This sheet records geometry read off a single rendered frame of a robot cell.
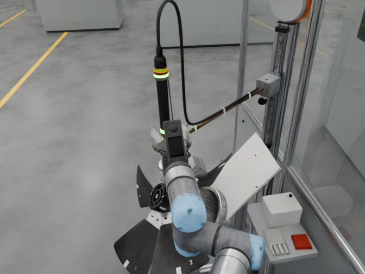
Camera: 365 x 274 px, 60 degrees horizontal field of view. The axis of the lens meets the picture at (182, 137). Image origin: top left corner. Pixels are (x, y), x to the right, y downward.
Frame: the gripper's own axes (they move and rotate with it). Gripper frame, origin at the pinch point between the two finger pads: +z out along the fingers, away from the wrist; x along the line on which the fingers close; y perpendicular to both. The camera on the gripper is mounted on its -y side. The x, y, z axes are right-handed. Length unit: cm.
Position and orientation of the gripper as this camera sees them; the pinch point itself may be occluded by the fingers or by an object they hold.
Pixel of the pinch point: (168, 126)
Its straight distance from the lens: 95.6
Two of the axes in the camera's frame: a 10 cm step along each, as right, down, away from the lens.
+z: -1.7, -5.5, 8.1
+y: 0.3, 8.2, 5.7
